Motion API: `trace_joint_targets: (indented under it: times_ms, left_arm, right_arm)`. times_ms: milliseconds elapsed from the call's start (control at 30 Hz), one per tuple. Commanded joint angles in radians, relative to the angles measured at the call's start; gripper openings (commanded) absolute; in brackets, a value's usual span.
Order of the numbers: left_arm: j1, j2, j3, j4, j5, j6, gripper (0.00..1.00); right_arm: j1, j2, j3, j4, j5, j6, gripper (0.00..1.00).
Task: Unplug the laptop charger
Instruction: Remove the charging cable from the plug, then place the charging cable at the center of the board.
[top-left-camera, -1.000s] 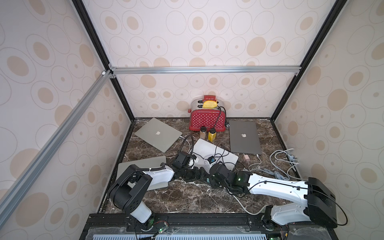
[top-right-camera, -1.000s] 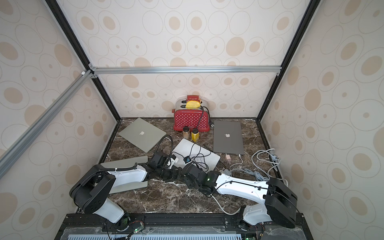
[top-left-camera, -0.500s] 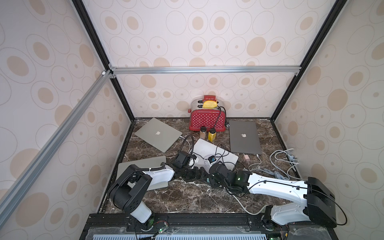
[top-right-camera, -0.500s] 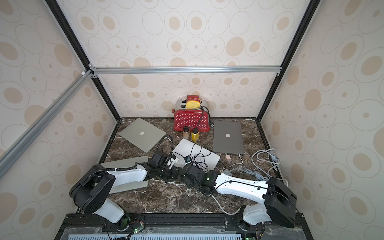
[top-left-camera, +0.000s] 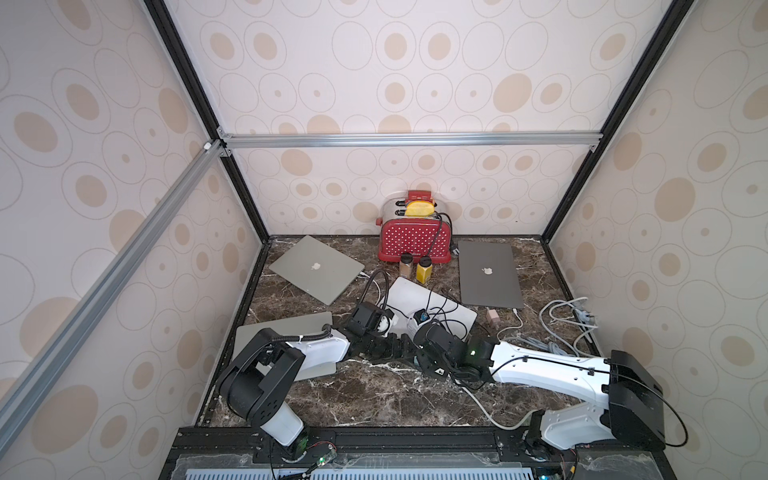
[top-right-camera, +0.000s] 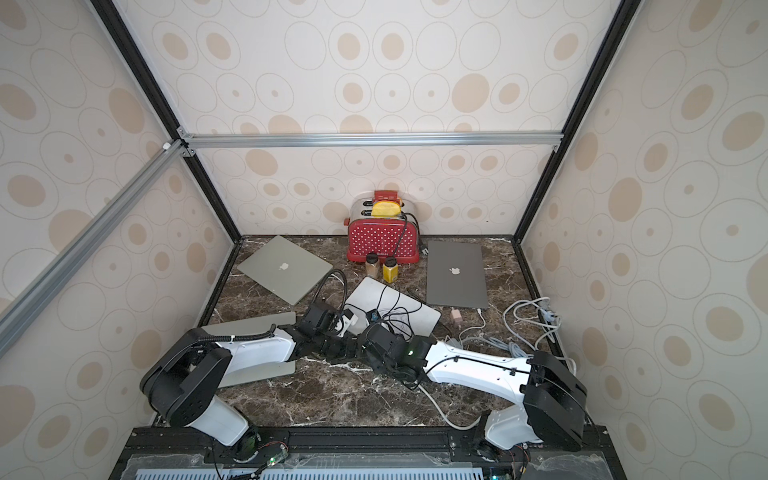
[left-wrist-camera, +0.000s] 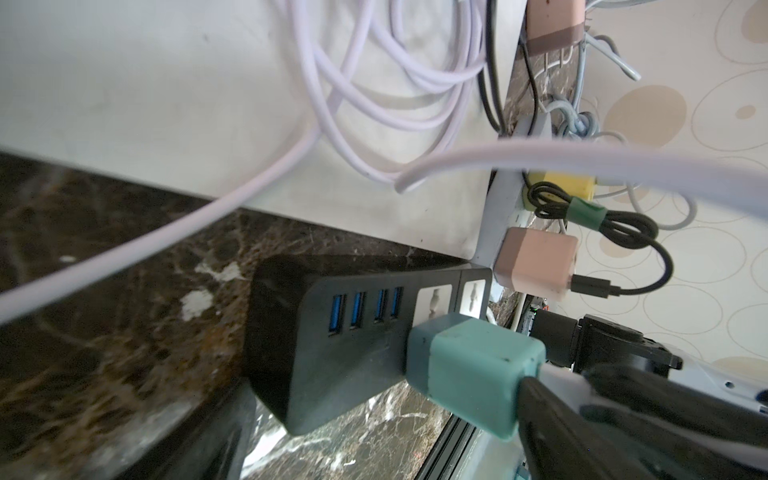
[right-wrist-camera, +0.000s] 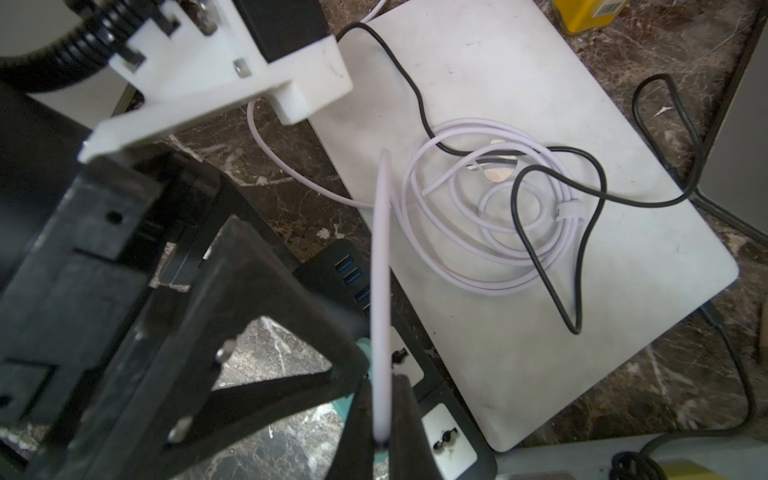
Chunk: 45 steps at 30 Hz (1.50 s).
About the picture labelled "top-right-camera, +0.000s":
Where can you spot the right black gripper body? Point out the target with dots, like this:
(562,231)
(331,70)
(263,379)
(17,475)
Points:
(372,339)

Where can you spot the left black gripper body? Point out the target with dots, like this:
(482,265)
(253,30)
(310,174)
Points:
(334,349)

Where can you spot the pink plug adapter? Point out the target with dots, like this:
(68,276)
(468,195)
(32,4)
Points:
(456,317)

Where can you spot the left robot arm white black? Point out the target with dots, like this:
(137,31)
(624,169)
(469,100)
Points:
(182,386)

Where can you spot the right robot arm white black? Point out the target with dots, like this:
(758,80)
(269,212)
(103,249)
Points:
(548,401)

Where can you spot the white laptop centre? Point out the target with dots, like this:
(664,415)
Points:
(400,313)

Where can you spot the silver laptop front left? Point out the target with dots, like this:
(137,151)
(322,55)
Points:
(252,324)

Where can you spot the silver laptop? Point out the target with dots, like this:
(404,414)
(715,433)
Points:
(285,269)
(252,324)

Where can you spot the silver laptop back left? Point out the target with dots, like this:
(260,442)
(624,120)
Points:
(285,269)

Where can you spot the dark grey laptop back right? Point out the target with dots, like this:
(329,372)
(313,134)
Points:
(456,275)

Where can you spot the yellow spice jar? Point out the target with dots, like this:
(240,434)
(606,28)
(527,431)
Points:
(390,270)

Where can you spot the brown spice jar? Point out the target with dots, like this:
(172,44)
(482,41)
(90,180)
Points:
(372,265)

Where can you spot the red polka dot toaster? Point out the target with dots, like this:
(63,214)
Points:
(398,237)

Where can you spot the yellow toy bread slice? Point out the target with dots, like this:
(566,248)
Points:
(386,209)

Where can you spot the horizontal aluminium bar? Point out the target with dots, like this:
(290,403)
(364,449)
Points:
(360,140)

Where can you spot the left aluminium bar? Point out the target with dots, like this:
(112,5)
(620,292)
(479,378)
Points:
(27,307)

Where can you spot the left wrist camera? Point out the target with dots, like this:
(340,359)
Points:
(346,319)

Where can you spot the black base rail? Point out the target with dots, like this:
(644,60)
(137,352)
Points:
(361,453)

